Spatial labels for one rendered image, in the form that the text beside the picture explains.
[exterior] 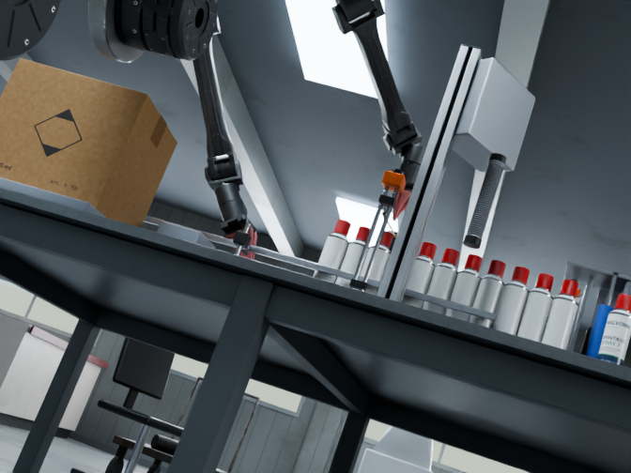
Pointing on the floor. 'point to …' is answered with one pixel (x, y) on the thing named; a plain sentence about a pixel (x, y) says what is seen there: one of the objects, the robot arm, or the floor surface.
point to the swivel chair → (136, 380)
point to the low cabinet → (37, 375)
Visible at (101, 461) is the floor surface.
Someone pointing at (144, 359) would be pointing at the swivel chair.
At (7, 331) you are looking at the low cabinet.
